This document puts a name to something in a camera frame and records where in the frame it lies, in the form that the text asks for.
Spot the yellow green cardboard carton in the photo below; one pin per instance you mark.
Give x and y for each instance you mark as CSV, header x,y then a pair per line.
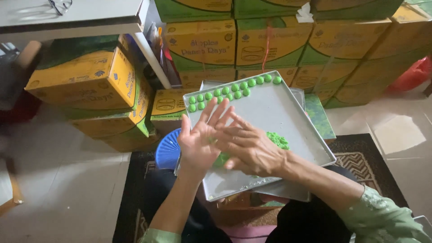
x,y
81,81
111,123
167,104
131,143
319,116

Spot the stack of yellow green cartons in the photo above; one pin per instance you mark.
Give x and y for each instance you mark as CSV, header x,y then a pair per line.
x,y
270,44

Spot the green long-sleeved shirt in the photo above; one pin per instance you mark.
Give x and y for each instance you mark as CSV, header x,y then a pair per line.
x,y
381,219

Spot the brown cardboard box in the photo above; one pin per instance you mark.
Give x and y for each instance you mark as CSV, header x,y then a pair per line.
x,y
236,200

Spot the rows of green dough balls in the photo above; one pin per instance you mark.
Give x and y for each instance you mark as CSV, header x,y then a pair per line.
x,y
234,88

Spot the person's right hand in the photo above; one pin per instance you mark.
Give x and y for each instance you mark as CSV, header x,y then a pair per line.
x,y
253,150

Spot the black-framed eyeglasses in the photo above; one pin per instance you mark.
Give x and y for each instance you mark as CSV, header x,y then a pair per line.
x,y
60,6

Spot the black trousers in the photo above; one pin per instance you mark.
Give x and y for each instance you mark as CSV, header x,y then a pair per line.
x,y
303,222

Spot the white crumpled paper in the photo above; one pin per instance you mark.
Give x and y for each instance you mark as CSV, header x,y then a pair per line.
x,y
304,14

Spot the square metal baking tray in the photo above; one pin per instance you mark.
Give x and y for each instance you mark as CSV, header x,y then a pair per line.
x,y
287,190
280,111

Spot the green dough lump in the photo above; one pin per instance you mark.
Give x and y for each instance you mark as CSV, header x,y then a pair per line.
x,y
278,140

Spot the blue plastic stool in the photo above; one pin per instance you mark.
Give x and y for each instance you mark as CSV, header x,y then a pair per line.
x,y
167,150

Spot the person's left hand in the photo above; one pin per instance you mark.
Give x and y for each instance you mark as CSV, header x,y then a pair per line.
x,y
195,148

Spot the dark brown chair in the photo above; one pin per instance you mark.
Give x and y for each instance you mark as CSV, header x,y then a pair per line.
x,y
13,77

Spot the bundle of packets and papers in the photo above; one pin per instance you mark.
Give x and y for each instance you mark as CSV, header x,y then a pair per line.
x,y
162,57

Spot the red plastic bag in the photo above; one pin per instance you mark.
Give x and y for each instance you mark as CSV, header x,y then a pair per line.
x,y
411,76

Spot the dark patterned rug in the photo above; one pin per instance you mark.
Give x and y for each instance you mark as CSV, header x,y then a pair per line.
x,y
364,162

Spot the pink cloth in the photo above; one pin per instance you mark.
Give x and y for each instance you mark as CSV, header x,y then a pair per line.
x,y
249,233

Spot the small green dough piece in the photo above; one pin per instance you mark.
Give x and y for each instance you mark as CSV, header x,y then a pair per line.
x,y
211,139

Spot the white table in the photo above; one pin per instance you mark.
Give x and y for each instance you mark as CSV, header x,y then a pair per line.
x,y
67,17

